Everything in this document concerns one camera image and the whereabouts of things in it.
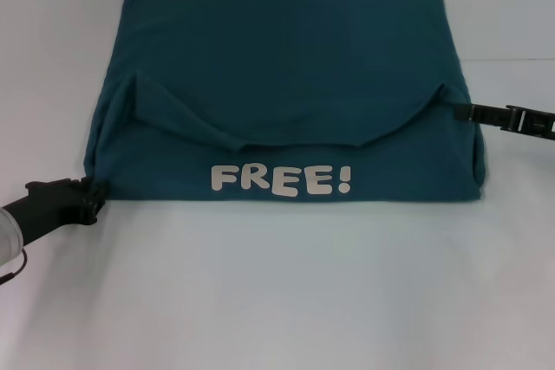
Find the teal blue t-shirt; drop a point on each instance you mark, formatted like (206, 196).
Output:
(282, 105)

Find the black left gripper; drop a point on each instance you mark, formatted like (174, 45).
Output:
(43, 207)

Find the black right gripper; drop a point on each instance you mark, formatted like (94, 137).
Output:
(535, 121)

